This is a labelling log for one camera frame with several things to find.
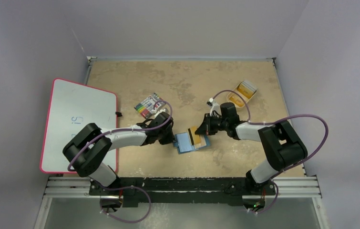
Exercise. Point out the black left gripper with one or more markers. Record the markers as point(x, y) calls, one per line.
point(169, 140)

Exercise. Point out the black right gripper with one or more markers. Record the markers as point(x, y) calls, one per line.
point(210, 124)

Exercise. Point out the gold credit card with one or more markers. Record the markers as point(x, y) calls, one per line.
point(202, 143)
point(193, 137)

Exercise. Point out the blue card holder wallet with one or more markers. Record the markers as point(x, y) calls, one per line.
point(183, 143)

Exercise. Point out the beige oval card tray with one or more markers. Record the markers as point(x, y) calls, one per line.
point(237, 98)

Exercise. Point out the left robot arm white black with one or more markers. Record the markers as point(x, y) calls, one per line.
point(87, 150)

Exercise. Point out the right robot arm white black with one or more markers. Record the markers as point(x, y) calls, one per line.
point(282, 145)

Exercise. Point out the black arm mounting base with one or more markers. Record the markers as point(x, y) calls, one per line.
point(185, 190)

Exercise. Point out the pack of coloured markers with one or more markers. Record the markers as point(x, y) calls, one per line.
point(149, 106)

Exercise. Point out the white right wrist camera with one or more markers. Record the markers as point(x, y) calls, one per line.
point(214, 107)

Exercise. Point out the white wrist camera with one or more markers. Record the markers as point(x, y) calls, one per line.
point(163, 110)
point(214, 107)

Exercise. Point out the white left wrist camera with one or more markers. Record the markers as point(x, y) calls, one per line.
point(163, 110)

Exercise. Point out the whiteboard with pink frame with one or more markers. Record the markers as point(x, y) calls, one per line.
point(72, 106)

